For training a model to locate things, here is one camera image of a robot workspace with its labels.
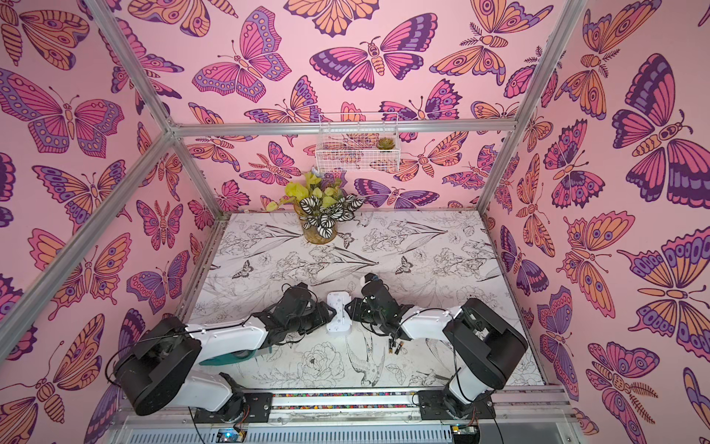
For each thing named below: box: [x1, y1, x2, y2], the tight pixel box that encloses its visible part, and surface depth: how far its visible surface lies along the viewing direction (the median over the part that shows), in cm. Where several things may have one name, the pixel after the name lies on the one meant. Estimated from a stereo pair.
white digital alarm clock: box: [326, 291, 353, 333], surface depth 88 cm
